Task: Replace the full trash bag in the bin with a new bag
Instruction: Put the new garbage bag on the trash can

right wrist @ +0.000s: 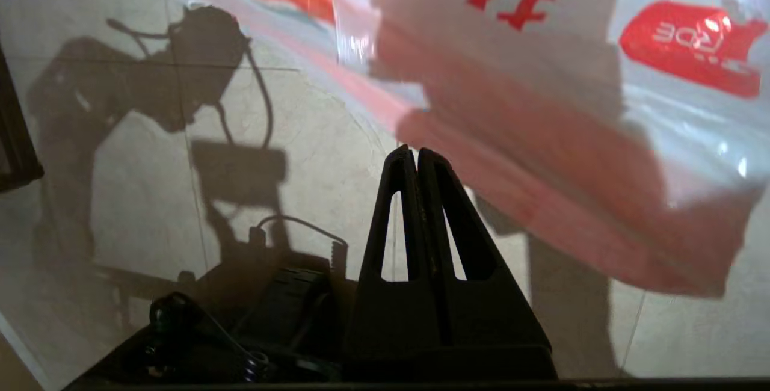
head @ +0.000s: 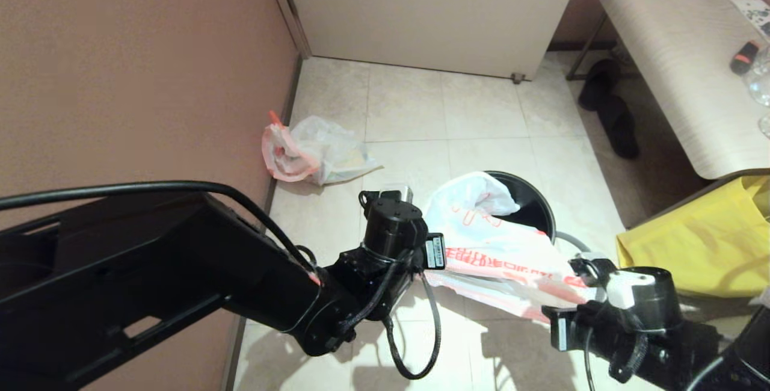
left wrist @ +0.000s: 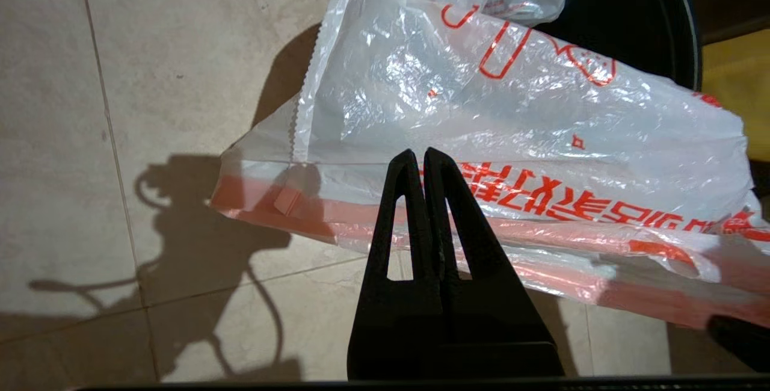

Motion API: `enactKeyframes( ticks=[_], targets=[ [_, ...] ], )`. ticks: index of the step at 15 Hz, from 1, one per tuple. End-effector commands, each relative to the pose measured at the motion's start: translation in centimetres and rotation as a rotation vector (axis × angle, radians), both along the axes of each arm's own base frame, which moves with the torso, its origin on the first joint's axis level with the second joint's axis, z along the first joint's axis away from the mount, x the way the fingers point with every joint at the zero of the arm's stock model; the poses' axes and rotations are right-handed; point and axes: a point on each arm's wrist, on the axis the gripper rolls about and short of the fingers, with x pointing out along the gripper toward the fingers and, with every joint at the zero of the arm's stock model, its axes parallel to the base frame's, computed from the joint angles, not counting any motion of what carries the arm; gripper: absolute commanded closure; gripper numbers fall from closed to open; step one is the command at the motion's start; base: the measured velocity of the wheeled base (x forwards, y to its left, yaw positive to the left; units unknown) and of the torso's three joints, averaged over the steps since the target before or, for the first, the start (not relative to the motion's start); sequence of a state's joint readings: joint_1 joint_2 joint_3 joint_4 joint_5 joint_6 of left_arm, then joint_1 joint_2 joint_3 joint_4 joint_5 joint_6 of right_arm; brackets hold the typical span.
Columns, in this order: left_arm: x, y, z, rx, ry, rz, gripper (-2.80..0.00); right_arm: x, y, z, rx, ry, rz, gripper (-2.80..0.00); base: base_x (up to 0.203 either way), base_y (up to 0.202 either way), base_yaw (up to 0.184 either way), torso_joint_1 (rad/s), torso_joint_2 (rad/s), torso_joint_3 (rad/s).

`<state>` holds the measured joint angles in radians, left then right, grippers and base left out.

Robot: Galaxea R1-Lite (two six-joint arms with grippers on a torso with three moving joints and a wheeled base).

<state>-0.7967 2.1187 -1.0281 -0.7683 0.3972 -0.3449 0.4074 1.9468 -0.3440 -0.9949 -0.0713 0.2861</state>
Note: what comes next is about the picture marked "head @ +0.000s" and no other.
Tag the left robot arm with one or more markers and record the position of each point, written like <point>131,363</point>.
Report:
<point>150,283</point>

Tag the black slipper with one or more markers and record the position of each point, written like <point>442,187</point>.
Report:
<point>622,131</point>
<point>600,83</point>

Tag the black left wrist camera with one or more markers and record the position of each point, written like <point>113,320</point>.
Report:
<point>394,225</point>

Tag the black marker with red band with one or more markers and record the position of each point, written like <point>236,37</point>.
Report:
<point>744,58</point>

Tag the small metal door stop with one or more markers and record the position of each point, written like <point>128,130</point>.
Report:
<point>517,77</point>

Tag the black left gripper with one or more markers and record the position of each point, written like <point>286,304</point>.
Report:
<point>373,283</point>

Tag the light woodgrain desk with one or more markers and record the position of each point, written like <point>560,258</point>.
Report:
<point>680,48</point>

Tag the white leaflet with blue print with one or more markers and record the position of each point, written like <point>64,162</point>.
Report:
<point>754,13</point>

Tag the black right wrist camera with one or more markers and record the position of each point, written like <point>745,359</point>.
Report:
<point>643,295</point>

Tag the white red-printed trash bag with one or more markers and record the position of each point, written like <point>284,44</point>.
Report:
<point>481,240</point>
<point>319,150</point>

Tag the white door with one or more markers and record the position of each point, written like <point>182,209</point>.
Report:
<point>433,12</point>

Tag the black round trash bin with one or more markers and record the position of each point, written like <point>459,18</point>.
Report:
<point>529,204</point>

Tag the beige door frame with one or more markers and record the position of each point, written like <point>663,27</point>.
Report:
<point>287,6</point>

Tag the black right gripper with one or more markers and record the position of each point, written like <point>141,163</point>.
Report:
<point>662,355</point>

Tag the yellow fabric bag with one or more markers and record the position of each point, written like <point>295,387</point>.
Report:
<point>692,252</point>

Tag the clear wine glass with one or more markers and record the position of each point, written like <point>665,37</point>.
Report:
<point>765,127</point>
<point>760,85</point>

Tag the grey skirting board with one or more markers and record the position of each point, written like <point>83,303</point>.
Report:
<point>283,132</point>

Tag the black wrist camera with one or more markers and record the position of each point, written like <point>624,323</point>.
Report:
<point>643,295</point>
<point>394,225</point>

